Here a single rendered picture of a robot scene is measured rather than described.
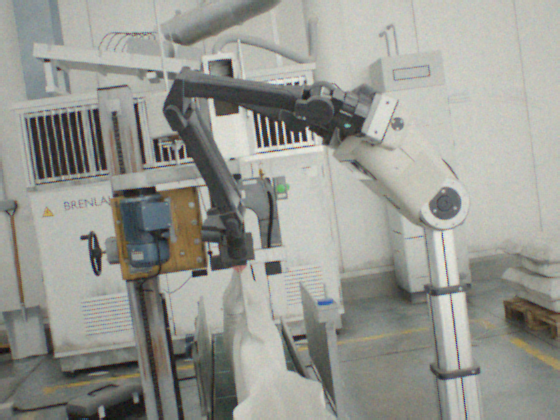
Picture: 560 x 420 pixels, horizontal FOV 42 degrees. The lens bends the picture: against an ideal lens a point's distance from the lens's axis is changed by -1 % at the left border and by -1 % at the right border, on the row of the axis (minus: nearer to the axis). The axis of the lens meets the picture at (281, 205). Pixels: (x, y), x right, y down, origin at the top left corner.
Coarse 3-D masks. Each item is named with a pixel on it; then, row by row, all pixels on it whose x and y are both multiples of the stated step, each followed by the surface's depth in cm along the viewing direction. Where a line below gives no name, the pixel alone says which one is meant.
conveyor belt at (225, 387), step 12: (276, 324) 459; (216, 336) 450; (216, 348) 418; (216, 360) 391; (288, 360) 372; (216, 372) 368; (228, 372) 365; (216, 384) 347; (228, 384) 344; (216, 396) 328; (228, 396) 326; (216, 408) 311; (228, 408) 309
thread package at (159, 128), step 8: (152, 96) 255; (160, 96) 254; (152, 104) 255; (160, 104) 254; (152, 112) 256; (160, 112) 254; (152, 120) 256; (160, 120) 255; (152, 128) 257; (160, 128) 255; (168, 128) 254; (152, 136) 258; (160, 136) 256; (168, 136) 261; (176, 136) 261
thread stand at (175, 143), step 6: (156, 12) 272; (156, 18) 272; (156, 24) 273; (162, 48) 273; (162, 54) 273; (162, 66) 274; (168, 90) 274; (174, 138) 262; (162, 144) 263; (168, 144) 285; (174, 144) 259; (180, 144) 291; (174, 150) 275
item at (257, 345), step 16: (240, 320) 262; (256, 320) 249; (240, 336) 241; (256, 336) 234; (272, 336) 241; (240, 352) 236; (256, 352) 236; (272, 352) 235; (240, 368) 237; (256, 368) 234; (240, 384) 238; (240, 400) 239
